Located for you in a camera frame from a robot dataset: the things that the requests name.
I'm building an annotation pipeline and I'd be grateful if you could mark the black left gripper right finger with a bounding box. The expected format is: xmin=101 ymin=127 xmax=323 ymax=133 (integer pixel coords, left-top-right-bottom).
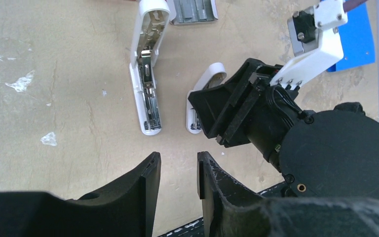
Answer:
xmin=197 ymin=152 xmax=379 ymax=237

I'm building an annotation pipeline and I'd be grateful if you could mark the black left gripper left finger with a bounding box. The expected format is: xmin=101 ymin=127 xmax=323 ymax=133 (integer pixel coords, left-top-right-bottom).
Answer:
xmin=0 ymin=152 xmax=161 ymax=237

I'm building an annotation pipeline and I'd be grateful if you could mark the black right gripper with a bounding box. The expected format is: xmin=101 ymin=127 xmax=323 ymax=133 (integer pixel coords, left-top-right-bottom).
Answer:
xmin=189 ymin=58 xmax=379 ymax=199

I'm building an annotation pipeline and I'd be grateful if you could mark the staple tray with staples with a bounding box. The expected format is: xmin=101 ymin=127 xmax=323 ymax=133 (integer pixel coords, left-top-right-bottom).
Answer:
xmin=166 ymin=0 xmax=219 ymax=25

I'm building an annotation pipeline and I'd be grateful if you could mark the white stapler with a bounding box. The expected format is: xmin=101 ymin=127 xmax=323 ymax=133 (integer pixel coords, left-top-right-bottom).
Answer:
xmin=129 ymin=0 xmax=170 ymax=136

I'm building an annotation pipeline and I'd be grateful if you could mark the blue notebook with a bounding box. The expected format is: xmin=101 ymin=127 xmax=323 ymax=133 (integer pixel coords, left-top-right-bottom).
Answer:
xmin=327 ymin=3 xmax=376 ymax=72

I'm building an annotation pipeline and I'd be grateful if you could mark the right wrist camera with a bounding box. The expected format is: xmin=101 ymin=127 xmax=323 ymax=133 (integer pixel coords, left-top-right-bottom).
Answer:
xmin=270 ymin=0 xmax=348 ymax=90

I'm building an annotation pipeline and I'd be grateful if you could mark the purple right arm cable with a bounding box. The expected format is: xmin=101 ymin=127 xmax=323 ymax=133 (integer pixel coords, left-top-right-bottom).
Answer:
xmin=343 ymin=0 xmax=368 ymax=12

